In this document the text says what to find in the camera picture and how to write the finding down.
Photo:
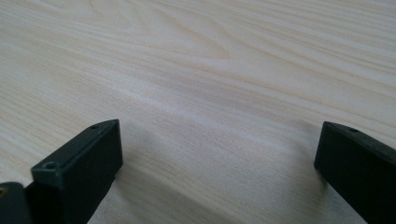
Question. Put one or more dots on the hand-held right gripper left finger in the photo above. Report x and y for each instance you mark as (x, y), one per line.
(84, 168)

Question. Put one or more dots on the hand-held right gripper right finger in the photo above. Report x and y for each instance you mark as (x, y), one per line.
(358, 168)

